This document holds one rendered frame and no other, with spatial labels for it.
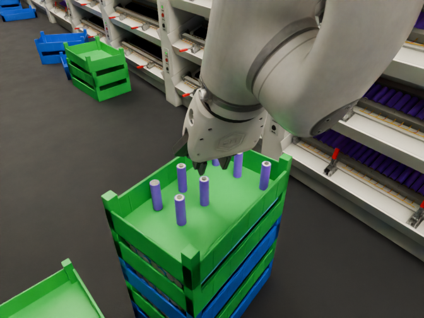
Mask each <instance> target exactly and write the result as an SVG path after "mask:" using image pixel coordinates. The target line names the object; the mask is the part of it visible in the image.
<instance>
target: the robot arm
mask: <svg viewBox="0 0 424 318"><path fill-rule="evenodd" d="M317 2H318V0H213V1H212V5H211V12H210V17H209V23H208V31H207V35H206V41H205V46H204V53H203V60H202V64H201V70H200V75H199V79H198V81H199V86H200V87H201V88H200V89H198V90H197V91H196V92H195V94H194V96H193V98H192V100H191V103H190V105H189V108H188V110H187V113H186V117H185V121H184V126H183V131H182V137H181V138H180V139H179V140H178V142H177V143H176V144H175V145H174V146H173V147H172V150H173V153H174V156H181V157H185V156H186V157H187V158H188V159H191V160H192V165H193V167H194V170H197V171H198V173H199V175H200V176H202V175H203V174H204V173H205V170H206V166H207V161H208V160H214V159H218V161H219V163H220V166H221V168H222V169H223V170H226V169H227V168H228V165H229V163H230V160H231V159H232V157H233V156H235V155H237V154H238V153H242V152H245V151H249V150H251V149H253V147H255V145H256V144H257V142H258V140H259V138H260V136H261V133H262V130H263V128H264V125H265V123H266V118H267V115H268V113H269V114H270V116H271V117H272V118H273V119H274V120H275V121H276V122H277V123H278V124H279V125H280V126H281V127H282V128H283V129H285V130H286V131H288V132H289V133H291V134H292V135H294V136H298V137H301V138H309V137H313V136H316V135H318V134H321V133H323V132H326V131H328V130H329V129H330V128H331V127H333V125H335V124H336V123H337V122H338V121H339V120H341V119H343V118H344V117H345V116H346V114H347V113H348V112H349V111H350V110H351V109H352V108H353V107H355V106H356V104H357V102H358V101H359V99H361V98H362V97H363V95H364V94H365V93H366V92H367V91H368V89H369V88H370V87H371V86H372V85H373V84H374V83H375V82H376V80H377V79H378V78H379V76H380V75H381V74H382V73H383V72H384V71H385V70H386V68H387V67H388V65H389V64H390V63H391V61H392V60H393V59H394V58H395V56H396V55H397V53H398V52H399V50H400V49H401V47H402V46H403V44H404V43H405V41H406V39H407V38H408V36H409V35H410V33H411V31H412V29H413V27H414V25H415V23H416V21H417V19H418V17H419V15H420V12H421V9H422V7H423V4H424V0H326V7H325V11H324V16H323V19H322V23H321V27H320V28H319V27H318V26H317V23H316V20H315V7H316V5H317Z"/></svg>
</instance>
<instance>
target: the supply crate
mask: <svg viewBox="0 0 424 318"><path fill-rule="evenodd" d="M292 158H293V157H292V156H291V155H288V154H286V153H284V154H282V155H281V156H280V158H279V161H277V160H274V159H272V158H270V157H268V156H265V155H262V154H260V153H258V152H256V151H253V150H249V151H245V152H243V161H242V176H241V177H240V178H235V177H234V176H233V163H234V156H233V157H232V159H231V160H230V163H229V165H228V168H227V169H226V170H223V169H222V168H221V166H220V165H219V166H217V167H216V166H213V165H212V160H208V161H207V166H206V170H205V173H204V174H203V175H202V176H207V177H208V178H209V205H208V206H201V205H200V197H199V178H200V177H202V176H200V175H199V173H198V171H197V170H194V167H193V165H192V160H191V159H188V158H187V157H186V156H185V157H181V156H177V157H176V158H174V159H173V160H172V161H170V162H168V163H167V164H166V165H164V166H163V167H161V168H159V169H158V170H157V171H155V172H153V173H152V174H151V175H149V176H148V177H147V178H145V179H143V180H142V181H141V182H139V183H137V184H136V185H134V186H133V187H131V188H130V189H128V190H127V191H126V192H124V193H123V194H121V195H120V196H118V197H117V194H116V193H114V192H112V191H108V192H106V193H105V194H103V195H102V196H101V198H102V202H103V206H104V209H105V213H106V216H107V220H108V223H109V227H110V229H112V230H113V231H114V232H115V233H117V234H118V235H120V236H121V237H122V238H123V239H125V240H126V241H127V242H129V243H130V244H131V245H133V246H134V247H135V248H137V250H139V251H140V252H142V253H143V254H144V255H145V256H147V257H148V258H150V259H151V260H152V261H153V262H155V263H156V264H157V265H159V266H160V267H161V268H162V269H164V270H165V271H166V272H168V273H169V274H170V275H172V276H173V277H174V278H175V279H177V280H178V281H180V282H181V283H182V284H183V285H185V286H186V287H188V289H190V290H191V291H192V292H193V291H194V290H195V289H196V288H197V287H198V286H199V285H200V283H201V282H202V281H203V280H204V279H205V278H206V277H207V275H209V274H210V272H211V271H212V270H213V269H214V268H215V267H216V266H217V264H218V263H219V262H220V261H221V260H222V259H223V258H224V257H225V256H226V255H227V254H228V252H229V251H230V250H231V249H232V248H233V246H234V245H235V244H236V243H237V242H238V241H239V240H240V239H241V238H242V237H243V236H244V235H245V233H246V232H247V231H248V230H249V229H250V228H251V226H252V225H253V224H254V223H255V222H256V221H257V220H258V219H259V218H260V217H261V216H262V214H263V213H264V212H265V211H266V210H267V209H268V208H269V207H270V206H271V205H272V203H273V202H274V201H275V200H276V199H277V198H278V196H279V195H280V194H281V193H282V192H283V191H284V190H285V189H286V188H287V185H288V179H289V175H290V169H291V164H292ZM264 161H268V162H270V163H271V171H270V176H269V184H268V188H267V189H266V190H265V191H262V190H260V188H259V182H260V176H261V165H262V162H264ZM179 163H184V164H185V165H186V175H187V191H186V192H184V193H181V192H179V188H178V180H177V165H178V164H179ZM155 179H156V180H159V181H160V189H161V194H162V203H163V208H162V209H161V210H160V211H156V210H154V209H153V202H152V198H151V190H150V181H152V180H155ZM177 194H183V195H184V196H185V211H186V220H187V223H186V224H185V225H184V226H178V224H177V221H176V214H175V201H174V197H175V196H176V195H177Z"/></svg>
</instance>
